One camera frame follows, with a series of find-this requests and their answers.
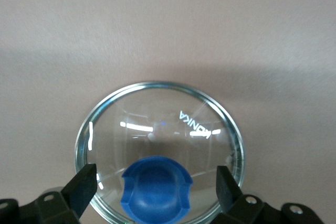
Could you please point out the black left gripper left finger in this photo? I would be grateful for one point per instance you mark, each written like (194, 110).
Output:
(81, 187)

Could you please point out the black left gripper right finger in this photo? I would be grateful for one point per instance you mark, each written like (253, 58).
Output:
(225, 190)

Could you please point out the brown table mat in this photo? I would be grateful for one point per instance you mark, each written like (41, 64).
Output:
(168, 24)

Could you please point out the glass lid with blue knob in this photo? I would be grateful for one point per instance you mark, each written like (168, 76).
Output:
(157, 187)

